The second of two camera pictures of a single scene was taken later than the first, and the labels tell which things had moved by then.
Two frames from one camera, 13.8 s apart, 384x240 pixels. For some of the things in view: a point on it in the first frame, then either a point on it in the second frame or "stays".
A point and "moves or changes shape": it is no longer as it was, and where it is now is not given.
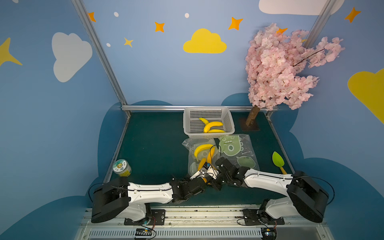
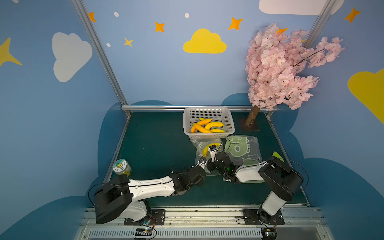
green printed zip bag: (238, 149) moves or changes shape
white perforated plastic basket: (194, 127) stays
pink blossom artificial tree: (274, 59) stays
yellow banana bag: (200, 147) -> (205, 150)
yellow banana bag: (216, 131) stays
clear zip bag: (202, 151) moves or changes shape
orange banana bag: (201, 165) moves or changes shape
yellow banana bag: (210, 124) stays
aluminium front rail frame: (206, 222) stays
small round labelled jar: (122, 167) stays
